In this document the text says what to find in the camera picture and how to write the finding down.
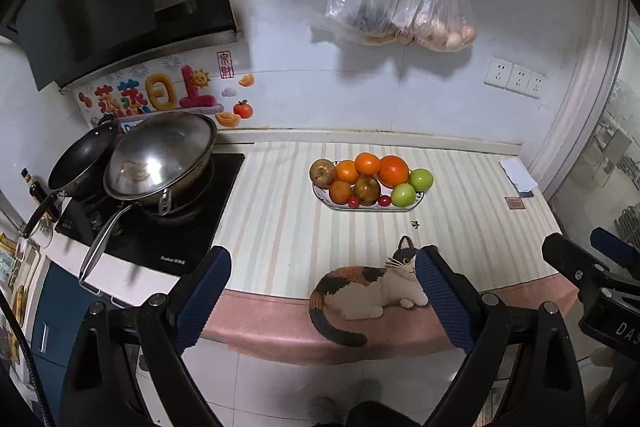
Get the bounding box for green apple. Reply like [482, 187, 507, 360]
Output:
[390, 183, 417, 208]
[409, 168, 435, 192]

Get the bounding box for dark red apple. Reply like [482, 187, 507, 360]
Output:
[353, 175, 383, 206]

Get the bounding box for colourful wall decal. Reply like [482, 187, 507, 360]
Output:
[75, 64, 256, 130]

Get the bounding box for black gas stove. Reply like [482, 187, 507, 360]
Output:
[54, 152, 247, 275]

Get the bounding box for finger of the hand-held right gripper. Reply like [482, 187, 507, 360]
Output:
[590, 228, 640, 268]
[542, 233, 618, 290]

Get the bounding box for floral oval plate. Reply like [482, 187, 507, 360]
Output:
[312, 162, 428, 212]

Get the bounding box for stainless steel wok with lid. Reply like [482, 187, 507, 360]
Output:
[79, 112, 218, 282]

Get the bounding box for red yellow apple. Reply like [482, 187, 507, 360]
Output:
[309, 158, 338, 186]

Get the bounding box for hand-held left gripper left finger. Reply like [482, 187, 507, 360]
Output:
[59, 246, 233, 427]

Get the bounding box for glass sliding door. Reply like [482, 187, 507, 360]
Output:
[545, 7, 640, 258]

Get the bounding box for black hose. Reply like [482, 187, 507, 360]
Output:
[0, 292, 56, 427]

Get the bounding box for white paper sheet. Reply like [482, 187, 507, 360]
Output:
[499, 157, 538, 192]

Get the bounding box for striped cat print table mat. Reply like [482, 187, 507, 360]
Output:
[200, 139, 581, 365]

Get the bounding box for dark sauce bottle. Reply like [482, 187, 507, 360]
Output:
[20, 168, 56, 250]

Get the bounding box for large orange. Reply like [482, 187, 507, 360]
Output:
[378, 155, 411, 188]

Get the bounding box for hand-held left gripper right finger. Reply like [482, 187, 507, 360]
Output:
[415, 245, 588, 427]

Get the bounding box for blue cabinet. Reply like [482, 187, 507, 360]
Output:
[30, 257, 136, 388]

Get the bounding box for clear plastic bag of eggs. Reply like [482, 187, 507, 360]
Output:
[395, 0, 478, 54]

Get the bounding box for black frying pan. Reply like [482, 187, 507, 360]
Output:
[20, 114, 121, 240]

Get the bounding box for mandarin orange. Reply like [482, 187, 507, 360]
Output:
[354, 152, 382, 176]
[328, 180, 354, 205]
[334, 160, 358, 184]

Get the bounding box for white wall outlet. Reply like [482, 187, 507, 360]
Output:
[505, 64, 532, 94]
[483, 57, 513, 88]
[526, 71, 548, 100]

